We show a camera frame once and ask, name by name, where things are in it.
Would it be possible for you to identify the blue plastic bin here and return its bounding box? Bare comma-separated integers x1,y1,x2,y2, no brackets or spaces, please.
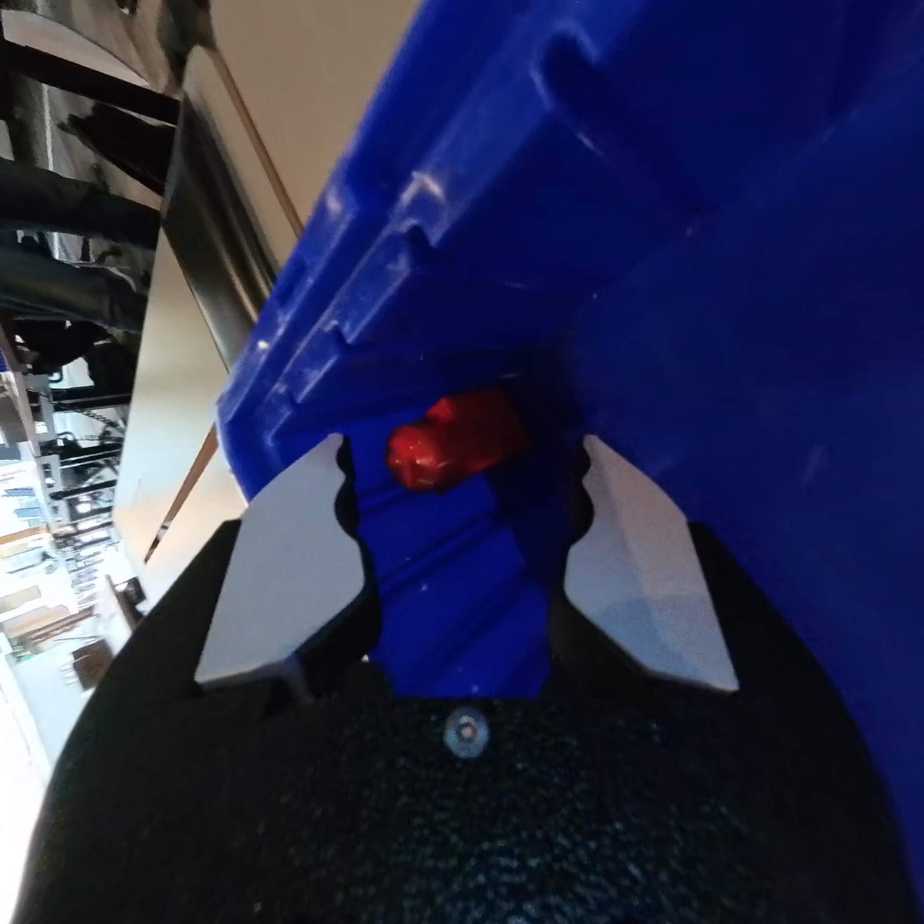
217,0,924,924

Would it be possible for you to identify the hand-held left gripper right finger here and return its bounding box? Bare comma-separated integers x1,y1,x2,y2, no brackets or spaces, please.
549,435,741,695

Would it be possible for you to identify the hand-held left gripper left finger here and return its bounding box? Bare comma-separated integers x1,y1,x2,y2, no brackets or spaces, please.
195,433,381,705

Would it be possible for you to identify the red tall one-stud block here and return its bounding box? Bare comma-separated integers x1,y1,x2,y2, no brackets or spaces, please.
385,393,529,496

